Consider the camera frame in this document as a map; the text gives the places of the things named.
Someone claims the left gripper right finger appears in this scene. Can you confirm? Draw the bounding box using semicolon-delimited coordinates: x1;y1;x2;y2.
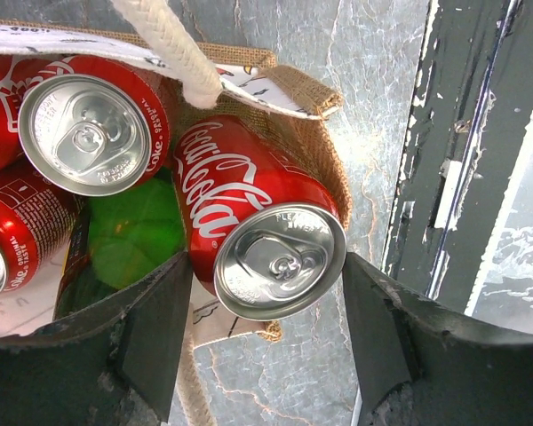
342;253;533;425

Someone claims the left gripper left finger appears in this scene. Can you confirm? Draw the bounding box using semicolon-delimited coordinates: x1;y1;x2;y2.
0;252;192;425

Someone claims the green glass bottle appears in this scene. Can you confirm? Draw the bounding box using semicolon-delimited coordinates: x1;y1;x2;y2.
53;168;186;320

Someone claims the red cola can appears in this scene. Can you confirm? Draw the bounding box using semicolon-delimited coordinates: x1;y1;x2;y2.
0;160;85;294
172;114;346;321
18;55;178;197
0;55;51;170

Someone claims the canvas tote bag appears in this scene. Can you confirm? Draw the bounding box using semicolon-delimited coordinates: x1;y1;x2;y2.
0;0;354;426

